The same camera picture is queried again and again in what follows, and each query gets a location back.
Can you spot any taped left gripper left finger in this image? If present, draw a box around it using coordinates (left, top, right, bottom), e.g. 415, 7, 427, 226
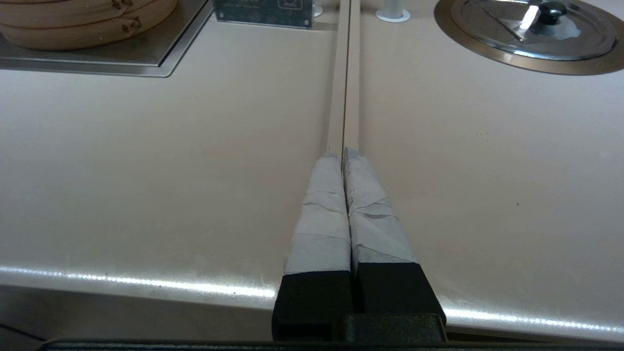
272, 152, 353, 341

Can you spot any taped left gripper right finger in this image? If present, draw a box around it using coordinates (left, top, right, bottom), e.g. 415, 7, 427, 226
342, 148, 447, 323

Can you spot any left steel pot lid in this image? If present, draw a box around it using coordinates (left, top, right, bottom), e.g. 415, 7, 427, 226
434, 0, 624, 76

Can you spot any steel hinged pot lid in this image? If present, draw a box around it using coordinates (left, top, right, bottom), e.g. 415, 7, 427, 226
451, 0, 619, 61

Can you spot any dark acrylic sign placard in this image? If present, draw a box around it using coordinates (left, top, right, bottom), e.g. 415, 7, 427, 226
213, 0, 314, 30

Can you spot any steel inset tray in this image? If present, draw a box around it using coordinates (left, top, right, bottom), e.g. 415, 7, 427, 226
0, 0, 215, 78

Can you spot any bamboo steamer stack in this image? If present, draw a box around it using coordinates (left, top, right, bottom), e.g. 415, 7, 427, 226
0, 0, 179, 51

